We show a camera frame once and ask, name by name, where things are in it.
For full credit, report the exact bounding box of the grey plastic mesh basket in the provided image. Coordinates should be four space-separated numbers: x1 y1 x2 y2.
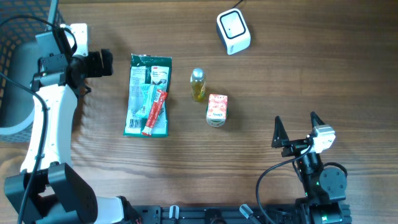
1 0 64 142

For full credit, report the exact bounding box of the green white gloves packet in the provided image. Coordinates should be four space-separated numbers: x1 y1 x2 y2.
123 55 172 137

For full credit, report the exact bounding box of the green lid jar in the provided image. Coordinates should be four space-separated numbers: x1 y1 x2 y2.
206 106 228 128

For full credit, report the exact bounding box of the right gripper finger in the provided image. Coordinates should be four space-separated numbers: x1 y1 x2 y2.
310 111 325 128
271 116 290 148

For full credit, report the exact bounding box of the yellow liquid bottle silver cap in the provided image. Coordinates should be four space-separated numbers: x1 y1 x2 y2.
190 68 205 101

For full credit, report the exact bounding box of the red sachet stick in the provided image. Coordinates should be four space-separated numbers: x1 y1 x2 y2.
141 90 168 136

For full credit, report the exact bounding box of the black left camera cable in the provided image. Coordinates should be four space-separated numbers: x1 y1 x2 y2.
0 14 78 224

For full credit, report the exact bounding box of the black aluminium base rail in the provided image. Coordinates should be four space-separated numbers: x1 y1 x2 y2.
133 203 352 224

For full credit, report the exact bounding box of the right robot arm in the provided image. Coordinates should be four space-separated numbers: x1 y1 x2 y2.
266 112 352 224

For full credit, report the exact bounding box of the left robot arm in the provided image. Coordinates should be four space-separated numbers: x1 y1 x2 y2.
4 49 142 223

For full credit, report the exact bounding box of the black right camera cable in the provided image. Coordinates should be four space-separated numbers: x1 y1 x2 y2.
256 136 313 224

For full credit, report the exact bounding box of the white barcode scanner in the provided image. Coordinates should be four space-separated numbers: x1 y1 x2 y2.
216 8 251 55

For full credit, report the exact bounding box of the black camera cable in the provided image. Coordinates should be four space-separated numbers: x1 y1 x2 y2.
256 136 313 224
0 14 78 224

